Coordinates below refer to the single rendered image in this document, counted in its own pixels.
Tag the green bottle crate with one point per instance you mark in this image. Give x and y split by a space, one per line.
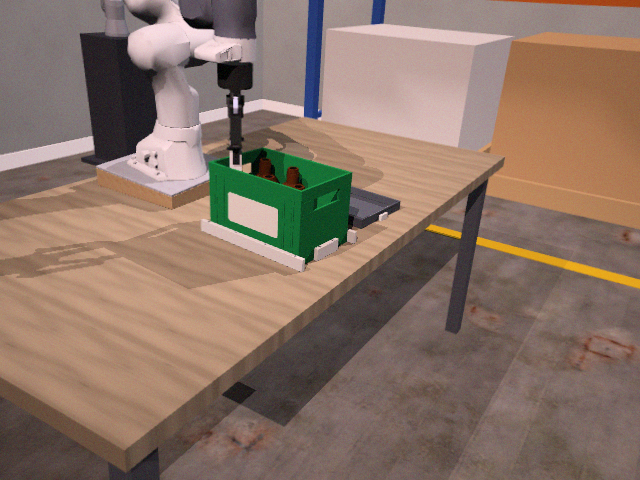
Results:
296 221

